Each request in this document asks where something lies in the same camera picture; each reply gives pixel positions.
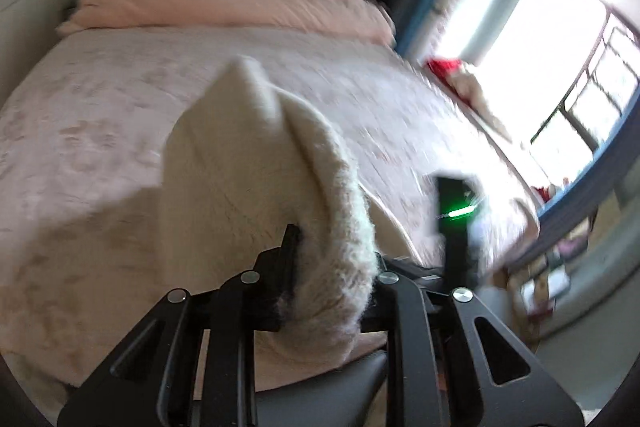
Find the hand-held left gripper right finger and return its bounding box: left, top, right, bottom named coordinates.
left=360, top=271, right=584, bottom=427

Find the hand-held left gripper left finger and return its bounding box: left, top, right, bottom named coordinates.
left=57, top=224, right=304, bottom=427

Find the cream sweater with black hearts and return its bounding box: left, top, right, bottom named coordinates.
left=159, top=56, right=379, bottom=364

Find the white bundled cloth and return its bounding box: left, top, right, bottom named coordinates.
left=447, top=62, right=512, bottom=138

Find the red cloth by window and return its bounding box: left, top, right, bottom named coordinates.
left=425, top=58, right=467, bottom=81

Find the pink floral bed blanket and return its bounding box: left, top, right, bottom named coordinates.
left=0, top=26, right=542, bottom=408

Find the window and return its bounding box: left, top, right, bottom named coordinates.
left=435, top=0, right=640, bottom=190

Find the dark grey bed frame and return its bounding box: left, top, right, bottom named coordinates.
left=254, top=351, right=392, bottom=427

